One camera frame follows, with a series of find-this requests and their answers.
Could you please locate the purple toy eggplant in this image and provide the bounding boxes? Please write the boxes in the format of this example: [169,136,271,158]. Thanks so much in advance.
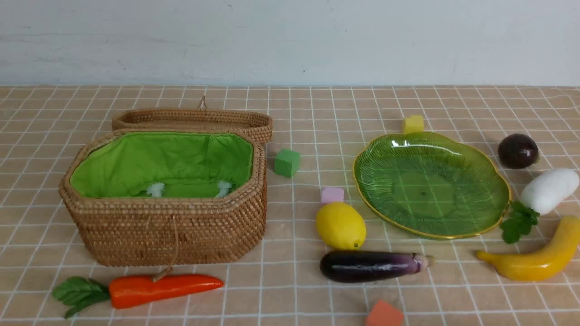
[319,250,435,283]

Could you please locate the yellow foam cube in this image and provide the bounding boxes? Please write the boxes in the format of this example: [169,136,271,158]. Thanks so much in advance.
[402,115,425,134]

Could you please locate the white toy radish green leaves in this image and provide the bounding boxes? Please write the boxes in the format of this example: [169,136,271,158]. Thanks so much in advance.
[500,168,579,244]

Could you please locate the yellow toy banana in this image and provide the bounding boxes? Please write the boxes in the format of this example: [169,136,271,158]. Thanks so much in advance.
[475,216,580,282]

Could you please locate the orange foam cube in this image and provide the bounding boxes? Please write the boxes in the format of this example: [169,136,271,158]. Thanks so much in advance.
[365,300,405,326]

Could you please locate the woven wicker basket lid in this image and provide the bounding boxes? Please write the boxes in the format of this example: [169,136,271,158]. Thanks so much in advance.
[111,97,273,144]

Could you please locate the green foam cube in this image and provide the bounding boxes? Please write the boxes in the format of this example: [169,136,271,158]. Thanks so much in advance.
[273,149,301,178]

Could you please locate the woven wicker basket green lining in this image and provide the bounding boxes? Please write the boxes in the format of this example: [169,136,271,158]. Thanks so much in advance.
[59,129,267,267]

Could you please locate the dark purple toy passion fruit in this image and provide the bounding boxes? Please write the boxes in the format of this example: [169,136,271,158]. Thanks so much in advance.
[498,133,539,169]

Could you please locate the pink foam cube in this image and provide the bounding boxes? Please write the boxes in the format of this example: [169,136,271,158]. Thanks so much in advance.
[320,187,345,205]

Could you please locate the green glass leaf plate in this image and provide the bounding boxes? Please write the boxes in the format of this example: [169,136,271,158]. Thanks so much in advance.
[352,131,513,240]

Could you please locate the orange toy carrot green leaves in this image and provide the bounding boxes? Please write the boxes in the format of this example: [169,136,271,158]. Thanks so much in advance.
[51,274,224,319]

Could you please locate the yellow toy lemon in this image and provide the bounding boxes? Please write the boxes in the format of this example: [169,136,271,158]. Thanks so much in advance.
[316,202,367,250]

